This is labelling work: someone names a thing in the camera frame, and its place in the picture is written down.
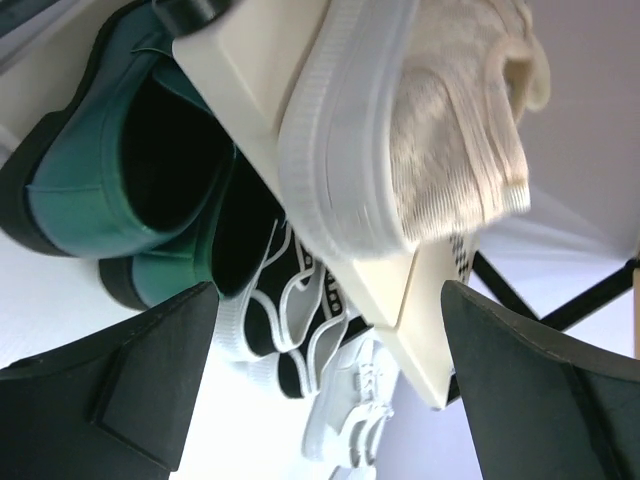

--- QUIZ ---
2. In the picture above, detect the green loafer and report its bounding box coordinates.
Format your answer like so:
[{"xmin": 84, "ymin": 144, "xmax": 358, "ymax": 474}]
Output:
[
  {"xmin": 99, "ymin": 61, "xmax": 283, "ymax": 310},
  {"xmin": 1, "ymin": 1, "xmax": 238, "ymax": 259}
]

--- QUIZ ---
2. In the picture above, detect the black beige shoe shelf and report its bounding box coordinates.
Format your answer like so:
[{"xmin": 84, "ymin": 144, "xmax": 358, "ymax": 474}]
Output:
[{"xmin": 154, "ymin": 1, "xmax": 639, "ymax": 409}]

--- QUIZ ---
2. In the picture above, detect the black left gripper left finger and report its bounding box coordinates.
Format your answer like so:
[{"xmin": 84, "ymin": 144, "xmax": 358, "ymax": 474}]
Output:
[{"xmin": 1, "ymin": 283, "xmax": 219, "ymax": 479}]

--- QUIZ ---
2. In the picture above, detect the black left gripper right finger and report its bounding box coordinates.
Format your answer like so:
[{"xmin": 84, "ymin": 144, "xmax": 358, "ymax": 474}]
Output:
[{"xmin": 441, "ymin": 281, "xmax": 639, "ymax": 479}]

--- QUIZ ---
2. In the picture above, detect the white grey sneaker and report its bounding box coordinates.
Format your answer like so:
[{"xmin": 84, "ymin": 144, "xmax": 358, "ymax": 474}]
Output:
[{"xmin": 302, "ymin": 336, "xmax": 399, "ymax": 479}]

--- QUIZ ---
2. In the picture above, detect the beige lace sneaker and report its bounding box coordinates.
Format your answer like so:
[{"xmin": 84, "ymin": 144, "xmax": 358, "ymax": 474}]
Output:
[{"xmin": 279, "ymin": 1, "xmax": 550, "ymax": 260}]

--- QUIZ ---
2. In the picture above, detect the black white sneaker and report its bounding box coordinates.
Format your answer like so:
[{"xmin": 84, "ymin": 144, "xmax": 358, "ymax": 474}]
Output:
[
  {"xmin": 239, "ymin": 311, "xmax": 370, "ymax": 399},
  {"xmin": 213, "ymin": 223, "xmax": 327, "ymax": 362}
]

